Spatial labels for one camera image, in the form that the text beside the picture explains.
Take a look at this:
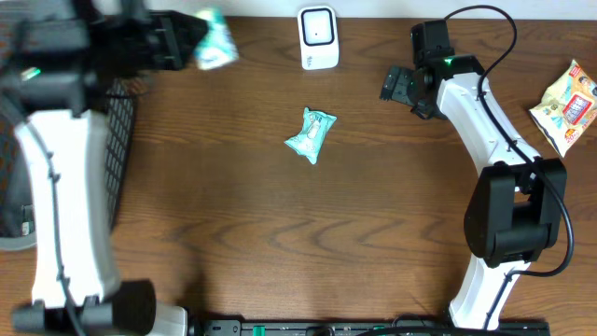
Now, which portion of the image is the light green snack packet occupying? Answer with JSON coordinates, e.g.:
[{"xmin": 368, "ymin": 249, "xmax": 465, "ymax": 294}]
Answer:
[{"xmin": 285, "ymin": 107, "xmax": 337, "ymax": 164}]

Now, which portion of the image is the yellow snack packet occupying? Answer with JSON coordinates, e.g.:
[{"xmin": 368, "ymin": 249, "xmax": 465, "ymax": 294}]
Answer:
[{"xmin": 529, "ymin": 60, "xmax": 596, "ymax": 158}]

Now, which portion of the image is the dark snack packet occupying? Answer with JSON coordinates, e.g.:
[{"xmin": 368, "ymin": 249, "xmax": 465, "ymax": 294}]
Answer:
[{"xmin": 21, "ymin": 204, "xmax": 35, "ymax": 237}]

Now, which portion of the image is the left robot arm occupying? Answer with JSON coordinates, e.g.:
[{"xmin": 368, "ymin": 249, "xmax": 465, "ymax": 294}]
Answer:
[{"xmin": 1, "ymin": 1, "xmax": 209, "ymax": 336}]

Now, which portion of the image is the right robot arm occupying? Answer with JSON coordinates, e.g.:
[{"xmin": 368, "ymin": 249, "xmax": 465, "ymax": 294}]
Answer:
[{"xmin": 380, "ymin": 20, "xmax": 574, "ymax": 331}]

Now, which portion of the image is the white barcode scanner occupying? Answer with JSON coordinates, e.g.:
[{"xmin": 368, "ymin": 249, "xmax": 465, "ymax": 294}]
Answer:
[{"xmin": 297, "ymin": 6, "xmax": 340, "ymax": 71}]

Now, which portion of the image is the grey plastic mesh basket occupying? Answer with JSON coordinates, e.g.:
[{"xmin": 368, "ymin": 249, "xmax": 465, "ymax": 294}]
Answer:
[{"xmin": 0, "ymin": 2, "xmax": 139, "ymax": 253}]

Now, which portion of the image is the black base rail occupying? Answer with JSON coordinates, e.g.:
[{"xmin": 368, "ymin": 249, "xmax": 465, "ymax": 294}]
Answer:
[{"xmin": 187, "ymin": 316, "xmax": 551, "ymax": 336}]

